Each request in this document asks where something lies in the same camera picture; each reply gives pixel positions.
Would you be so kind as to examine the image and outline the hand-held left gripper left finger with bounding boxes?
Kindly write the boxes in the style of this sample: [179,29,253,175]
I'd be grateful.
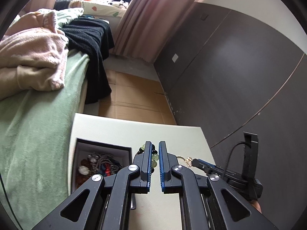
[31,141,154,230]

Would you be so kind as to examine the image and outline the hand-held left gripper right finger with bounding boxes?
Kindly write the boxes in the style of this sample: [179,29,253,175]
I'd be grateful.
[158,141,280,230]

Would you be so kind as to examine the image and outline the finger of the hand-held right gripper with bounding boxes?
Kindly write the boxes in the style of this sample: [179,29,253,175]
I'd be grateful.
[193,158,227,176]

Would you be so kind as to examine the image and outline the green bead bracelet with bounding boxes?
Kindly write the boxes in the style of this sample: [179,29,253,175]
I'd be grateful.
[137,142,159,173]

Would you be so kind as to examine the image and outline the gold chain necklace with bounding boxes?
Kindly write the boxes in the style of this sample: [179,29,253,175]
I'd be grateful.
[175,156,193,168]

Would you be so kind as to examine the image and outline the black bead bracelet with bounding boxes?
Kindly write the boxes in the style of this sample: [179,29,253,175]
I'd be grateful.
[89,152,120,170]

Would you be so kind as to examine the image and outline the black jewelry box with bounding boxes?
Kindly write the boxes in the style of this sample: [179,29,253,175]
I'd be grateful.
[71,138,133,194]

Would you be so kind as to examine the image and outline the flat cardboard sheet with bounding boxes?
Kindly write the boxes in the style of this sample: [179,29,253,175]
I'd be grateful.
[98,68,178,125]

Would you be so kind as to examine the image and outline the green bed sheet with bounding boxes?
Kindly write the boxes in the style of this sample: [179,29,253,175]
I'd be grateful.
[0,50,90,221]

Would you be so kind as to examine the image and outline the black knit cloth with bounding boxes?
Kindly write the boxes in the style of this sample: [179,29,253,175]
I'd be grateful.
[58,17,115,104]

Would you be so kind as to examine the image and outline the wide pink curtain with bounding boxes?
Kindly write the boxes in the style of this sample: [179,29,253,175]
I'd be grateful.
[112,0,211,64]

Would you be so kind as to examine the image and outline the beige fleece blanket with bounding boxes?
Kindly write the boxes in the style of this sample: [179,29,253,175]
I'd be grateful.
[0,11,70,101]

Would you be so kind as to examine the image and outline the patterned window seat cushion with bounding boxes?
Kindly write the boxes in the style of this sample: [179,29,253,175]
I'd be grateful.
[80,0,130,17]

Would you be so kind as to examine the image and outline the light green quilt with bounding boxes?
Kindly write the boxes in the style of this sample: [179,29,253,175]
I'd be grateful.
[38,7,84,29]

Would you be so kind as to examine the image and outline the black cable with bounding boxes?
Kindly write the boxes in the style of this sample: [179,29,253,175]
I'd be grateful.
[225,142,245,170]

